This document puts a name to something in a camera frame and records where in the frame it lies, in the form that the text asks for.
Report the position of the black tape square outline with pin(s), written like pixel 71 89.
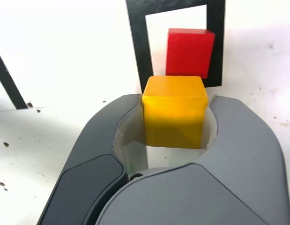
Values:
pixel 137 35

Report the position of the black tape strip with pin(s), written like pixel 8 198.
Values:
pixel 11 86

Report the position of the yellow cube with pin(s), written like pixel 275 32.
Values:
pixel 174 117

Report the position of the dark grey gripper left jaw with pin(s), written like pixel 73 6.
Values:
pixel 93 159

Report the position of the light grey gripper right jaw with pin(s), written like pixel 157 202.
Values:
pixel 229 178

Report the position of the red cube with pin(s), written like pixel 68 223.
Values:
pixel 188 52

